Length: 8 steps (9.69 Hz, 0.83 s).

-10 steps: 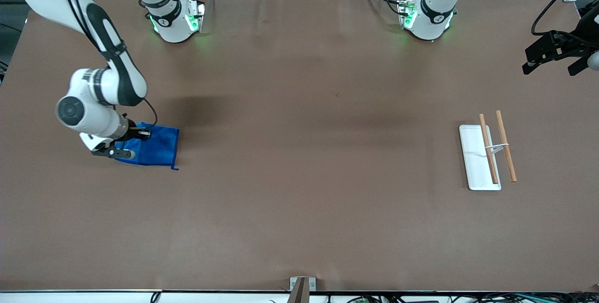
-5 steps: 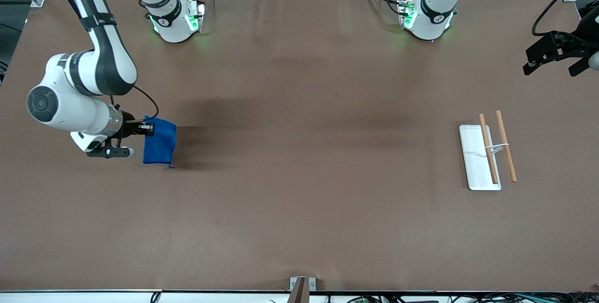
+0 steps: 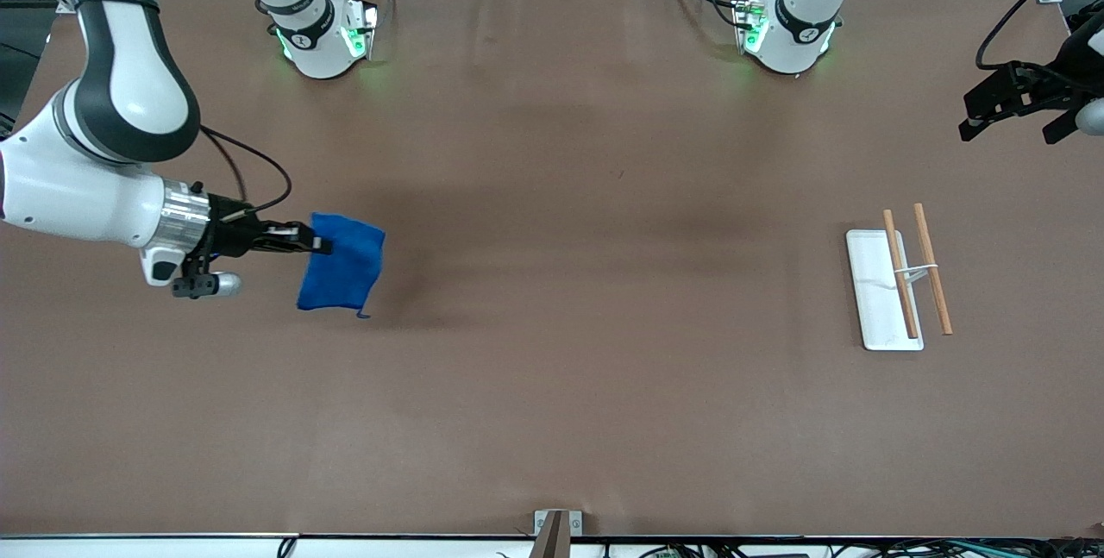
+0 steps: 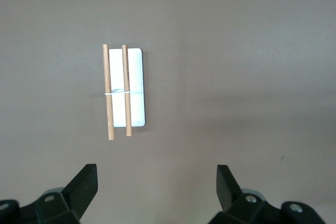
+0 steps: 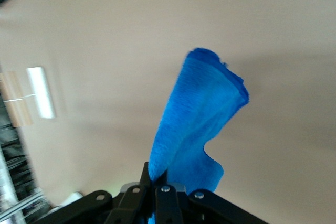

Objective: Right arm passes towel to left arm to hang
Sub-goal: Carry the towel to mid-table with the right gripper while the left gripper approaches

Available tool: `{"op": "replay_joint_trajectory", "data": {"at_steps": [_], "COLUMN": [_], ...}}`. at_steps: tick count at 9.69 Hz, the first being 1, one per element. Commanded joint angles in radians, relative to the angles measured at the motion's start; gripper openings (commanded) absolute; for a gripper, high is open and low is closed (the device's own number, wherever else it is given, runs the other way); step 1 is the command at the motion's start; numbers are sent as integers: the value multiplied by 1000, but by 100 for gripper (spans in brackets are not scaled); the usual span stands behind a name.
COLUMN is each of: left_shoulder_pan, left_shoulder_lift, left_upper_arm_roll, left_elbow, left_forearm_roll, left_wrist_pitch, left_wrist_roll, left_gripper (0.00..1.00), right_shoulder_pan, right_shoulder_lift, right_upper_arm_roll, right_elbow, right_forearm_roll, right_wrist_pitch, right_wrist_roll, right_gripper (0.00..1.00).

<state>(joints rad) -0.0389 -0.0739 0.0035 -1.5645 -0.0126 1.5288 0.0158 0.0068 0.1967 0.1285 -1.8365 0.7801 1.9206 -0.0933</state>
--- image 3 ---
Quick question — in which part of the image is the blue microfibre towel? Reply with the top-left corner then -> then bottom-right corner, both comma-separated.
297,212 -> 386,319

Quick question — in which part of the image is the white rack with wooden rods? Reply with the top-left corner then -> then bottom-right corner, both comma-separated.
845,203 -> 955,352

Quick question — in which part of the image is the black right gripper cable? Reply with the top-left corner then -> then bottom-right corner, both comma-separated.
199,126 -> 293,216

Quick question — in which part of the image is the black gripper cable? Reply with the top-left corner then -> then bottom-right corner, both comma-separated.
199,126 -> 293,216
976,0 -> 1104,72

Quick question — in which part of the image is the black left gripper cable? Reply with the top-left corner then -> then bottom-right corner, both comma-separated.
976,0 -> 1104,72

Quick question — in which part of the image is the dark metal post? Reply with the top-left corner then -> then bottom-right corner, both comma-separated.
528,512 -> 572,558

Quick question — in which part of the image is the grey metal table bracket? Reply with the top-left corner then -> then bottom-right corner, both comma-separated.
533,510 -> 584,538

